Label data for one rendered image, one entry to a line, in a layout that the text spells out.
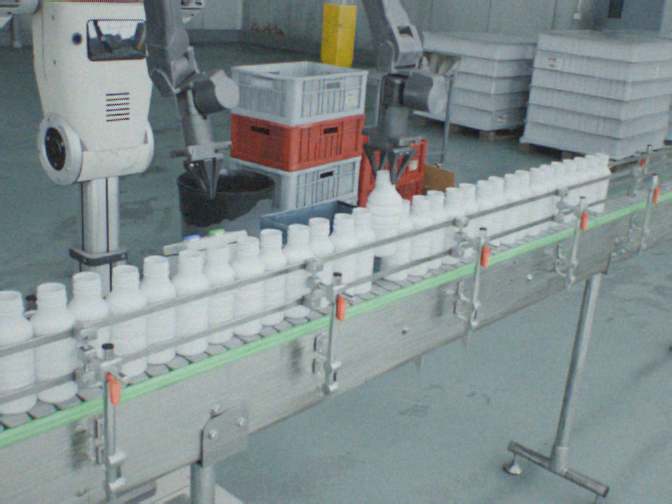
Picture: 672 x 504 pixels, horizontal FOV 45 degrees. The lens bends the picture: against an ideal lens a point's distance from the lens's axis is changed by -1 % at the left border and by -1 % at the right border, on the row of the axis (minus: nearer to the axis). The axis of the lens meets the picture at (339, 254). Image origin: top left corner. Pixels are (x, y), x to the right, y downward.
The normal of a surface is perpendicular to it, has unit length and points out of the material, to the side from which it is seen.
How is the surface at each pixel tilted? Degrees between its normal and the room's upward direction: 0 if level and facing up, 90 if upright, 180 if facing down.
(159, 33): 105
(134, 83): 90
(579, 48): 90
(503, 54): 90
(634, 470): 0
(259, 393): 90
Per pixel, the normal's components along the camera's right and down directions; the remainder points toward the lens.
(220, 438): 0.73, 0.28
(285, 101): -0.58, 0.23
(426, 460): 0.07, -0.94
